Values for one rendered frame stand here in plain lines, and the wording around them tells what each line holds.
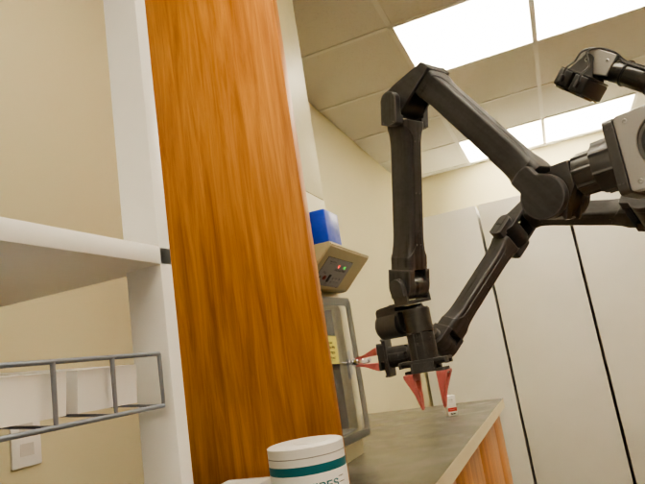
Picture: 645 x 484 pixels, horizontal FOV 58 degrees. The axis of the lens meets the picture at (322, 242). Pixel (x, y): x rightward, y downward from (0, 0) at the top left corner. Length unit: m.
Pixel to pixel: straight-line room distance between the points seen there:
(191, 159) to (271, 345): 0.55
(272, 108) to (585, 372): 3.40
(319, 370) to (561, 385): 3.25
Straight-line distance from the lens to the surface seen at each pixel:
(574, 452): 4.54
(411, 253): 1.20
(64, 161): 1.57
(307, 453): 0.98
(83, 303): 1.50
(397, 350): 1.58
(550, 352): 4.46
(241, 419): 1.48
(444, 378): 1.20
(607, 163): 0.99
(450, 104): 1.16
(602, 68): 1.32
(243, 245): 1.48
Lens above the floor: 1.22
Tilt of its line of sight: 11 degrees up
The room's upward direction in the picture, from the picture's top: 9 degrees counter-clockwise
